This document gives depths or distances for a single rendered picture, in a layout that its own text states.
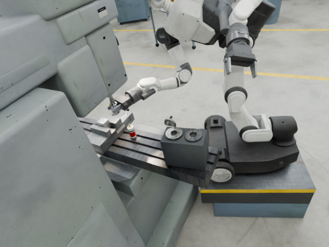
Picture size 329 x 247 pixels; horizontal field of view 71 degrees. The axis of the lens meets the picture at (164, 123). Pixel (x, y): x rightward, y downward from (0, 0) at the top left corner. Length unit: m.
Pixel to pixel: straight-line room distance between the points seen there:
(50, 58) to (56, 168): 0.38
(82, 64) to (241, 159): 1.24
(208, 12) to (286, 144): 1.10
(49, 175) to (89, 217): 0.31
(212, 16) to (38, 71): 0.83
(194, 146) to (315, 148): 1.81
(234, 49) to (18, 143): 0.78
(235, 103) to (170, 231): 1.04
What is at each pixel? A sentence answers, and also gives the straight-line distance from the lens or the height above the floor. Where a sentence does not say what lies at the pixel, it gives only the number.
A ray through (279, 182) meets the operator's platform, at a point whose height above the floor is 0.40.
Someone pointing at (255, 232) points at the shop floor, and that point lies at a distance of 2.10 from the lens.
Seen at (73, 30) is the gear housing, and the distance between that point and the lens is 0.98.
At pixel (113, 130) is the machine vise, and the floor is 0.97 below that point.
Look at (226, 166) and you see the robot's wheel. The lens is 1.67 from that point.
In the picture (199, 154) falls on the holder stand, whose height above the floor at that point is 1.03.
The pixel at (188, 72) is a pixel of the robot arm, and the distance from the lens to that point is 1.45.
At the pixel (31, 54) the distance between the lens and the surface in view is 0.89.
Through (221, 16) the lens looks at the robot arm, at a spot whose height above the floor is 1.59.
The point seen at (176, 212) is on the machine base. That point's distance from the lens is 1.94.
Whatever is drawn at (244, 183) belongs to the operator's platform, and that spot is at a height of 0.40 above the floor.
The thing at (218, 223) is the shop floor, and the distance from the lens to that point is 2.11.
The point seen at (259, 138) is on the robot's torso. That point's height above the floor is 0.66.
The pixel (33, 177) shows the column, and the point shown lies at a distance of 0.82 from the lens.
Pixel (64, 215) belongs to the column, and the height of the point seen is 1.17.
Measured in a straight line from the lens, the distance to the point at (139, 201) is 1.54.
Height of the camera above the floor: 1.89
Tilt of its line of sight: 39 degrees down
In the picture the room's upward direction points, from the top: 13 degrees counter-clockwise
